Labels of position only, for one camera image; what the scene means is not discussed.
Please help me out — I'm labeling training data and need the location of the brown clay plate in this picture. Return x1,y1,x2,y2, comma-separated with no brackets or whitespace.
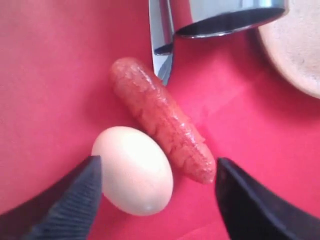
258,0,320,98

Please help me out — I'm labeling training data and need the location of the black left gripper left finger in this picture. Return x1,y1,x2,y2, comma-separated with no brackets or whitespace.
1,155,102,240

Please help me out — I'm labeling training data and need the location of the brown egg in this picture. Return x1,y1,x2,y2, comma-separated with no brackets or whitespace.
91,126,174,216

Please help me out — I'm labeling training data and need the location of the table knife steel blade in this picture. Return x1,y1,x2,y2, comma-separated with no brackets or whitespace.
148,0,174,85

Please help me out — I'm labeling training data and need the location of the stainless steel cup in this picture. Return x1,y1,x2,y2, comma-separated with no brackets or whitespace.
170,0,289,39

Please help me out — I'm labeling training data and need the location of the red sausage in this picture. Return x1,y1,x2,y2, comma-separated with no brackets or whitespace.
109,57,216,184

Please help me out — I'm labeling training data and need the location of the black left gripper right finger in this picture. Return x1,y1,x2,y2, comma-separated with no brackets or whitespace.
215,157,320,240

